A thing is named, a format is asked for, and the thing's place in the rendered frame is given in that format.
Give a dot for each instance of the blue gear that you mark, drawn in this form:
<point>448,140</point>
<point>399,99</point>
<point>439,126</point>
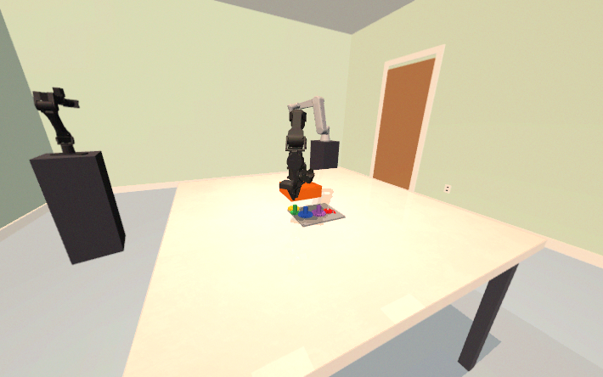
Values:
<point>305,213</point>

